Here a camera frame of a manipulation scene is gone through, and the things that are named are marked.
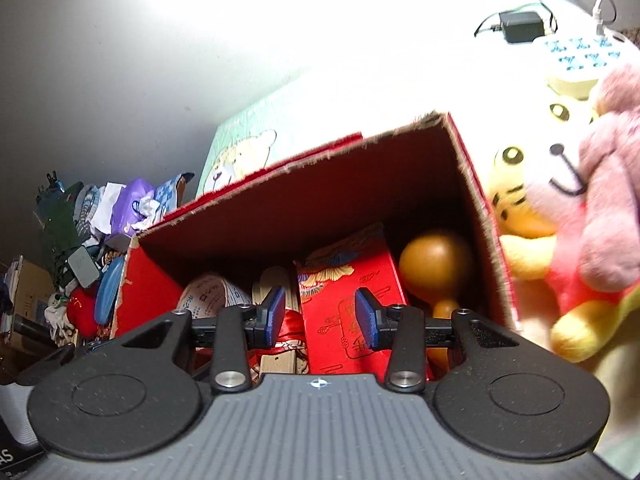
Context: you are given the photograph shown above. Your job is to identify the blue patterned bag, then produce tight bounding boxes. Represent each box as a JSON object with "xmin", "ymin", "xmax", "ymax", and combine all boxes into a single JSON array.
[{"xmin": 154, "ymin": 171, "xmax": 196, "ymax": 212}]

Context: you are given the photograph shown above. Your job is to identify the red gift packet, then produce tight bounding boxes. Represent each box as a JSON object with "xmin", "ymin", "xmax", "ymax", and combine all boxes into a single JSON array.
[{"xmin": 294, "ymin": 223, "xmax": 435, "ymax": 381}]

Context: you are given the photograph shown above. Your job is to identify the teddy bear print box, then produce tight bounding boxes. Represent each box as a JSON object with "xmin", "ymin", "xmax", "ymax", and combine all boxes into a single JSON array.
[{"xmin": 195, "ymin": 35, "xmax": 640, "ymax": 201}]

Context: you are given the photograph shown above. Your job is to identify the dark green bag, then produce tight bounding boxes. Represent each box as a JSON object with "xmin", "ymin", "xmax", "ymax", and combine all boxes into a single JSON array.
[{"xmin": 39, "ymin": 181, "xmax": 84, "ymax": 282}]

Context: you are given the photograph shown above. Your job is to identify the purple tissue pack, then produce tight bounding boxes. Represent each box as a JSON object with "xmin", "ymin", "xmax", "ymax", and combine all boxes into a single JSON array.
[{"xmin": 110, "ymin": 177, "xmax": 157, "ymax": 234}]

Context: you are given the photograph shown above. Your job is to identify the pink plush toy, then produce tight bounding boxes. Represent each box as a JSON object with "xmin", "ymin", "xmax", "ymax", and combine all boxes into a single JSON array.
[{"xmin": 577, "ymin": 65, "xmax": 640, "ymax": 293}]

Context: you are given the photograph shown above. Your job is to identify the red cardboard box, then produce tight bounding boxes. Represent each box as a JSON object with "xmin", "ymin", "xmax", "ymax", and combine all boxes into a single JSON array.
[{"xmin": 109, "ymin": 111, "xmax": 521, "ymax": 391}]

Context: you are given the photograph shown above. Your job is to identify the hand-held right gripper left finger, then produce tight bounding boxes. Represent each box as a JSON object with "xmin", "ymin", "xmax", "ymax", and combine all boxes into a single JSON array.
[{"xmin": 120, "ymin": 285, "xmax": 287, "ymax": 395}]

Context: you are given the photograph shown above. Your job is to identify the yellow tiger plush toy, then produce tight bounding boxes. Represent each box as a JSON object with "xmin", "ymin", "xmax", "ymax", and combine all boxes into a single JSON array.
[{"xmin": 487, "ymin": 85, "xmax": 640, "ymax": 363}]

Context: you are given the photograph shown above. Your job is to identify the blue oval case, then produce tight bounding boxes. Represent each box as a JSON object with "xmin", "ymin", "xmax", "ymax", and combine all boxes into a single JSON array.
[{"xmin": 93, "ymin": 254, "xmax": 127, "ymax": 324}]

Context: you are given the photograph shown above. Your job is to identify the red cloth pouch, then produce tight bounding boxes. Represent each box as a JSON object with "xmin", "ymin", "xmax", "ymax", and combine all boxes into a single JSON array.
[{"xmin": 66, "ymin": 286, "xmax": 102, "ymax": 339}]

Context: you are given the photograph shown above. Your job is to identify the brown cardboard carton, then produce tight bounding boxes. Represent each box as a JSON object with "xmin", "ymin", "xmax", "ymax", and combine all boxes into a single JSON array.
[{"xmin": 9, "ymin": 259, "xmax": 54, "ymax": 322}]

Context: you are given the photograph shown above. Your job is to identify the grey flat device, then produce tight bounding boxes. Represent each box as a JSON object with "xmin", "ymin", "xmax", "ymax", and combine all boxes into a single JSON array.
[{"xmin": 66, "ymin": 245, "xmax": 102, "ymax": 289}]

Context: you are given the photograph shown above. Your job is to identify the black power adapter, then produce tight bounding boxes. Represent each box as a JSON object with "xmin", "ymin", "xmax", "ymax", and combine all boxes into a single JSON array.
[{"xmin": 500, "ymin": 10, "xmax": 545, "ymax": 43}]

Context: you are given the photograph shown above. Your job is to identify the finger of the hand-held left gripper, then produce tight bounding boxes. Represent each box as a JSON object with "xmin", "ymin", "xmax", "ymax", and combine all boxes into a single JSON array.
[{"xmin": 19, "ymin": 343, "xmax": 77, "ymax": 387}]

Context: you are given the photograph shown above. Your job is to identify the white power strip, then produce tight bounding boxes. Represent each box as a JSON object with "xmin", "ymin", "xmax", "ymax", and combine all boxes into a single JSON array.
[{"xmin": 532, "ymin": 30, "xmax": 636, "ymax": 101}]

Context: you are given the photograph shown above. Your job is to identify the brown wooden gourd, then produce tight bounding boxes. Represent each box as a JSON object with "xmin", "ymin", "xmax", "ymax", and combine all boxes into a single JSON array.
[{"xmin": 398, "ymin": 230, "xmax": 476, "ymax": 368}]

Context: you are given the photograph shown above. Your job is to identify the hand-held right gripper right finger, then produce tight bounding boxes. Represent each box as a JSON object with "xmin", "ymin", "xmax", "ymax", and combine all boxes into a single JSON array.
[{"xmin": 354, "ymin": 287, "xmax": 521, "ymax": 395}]

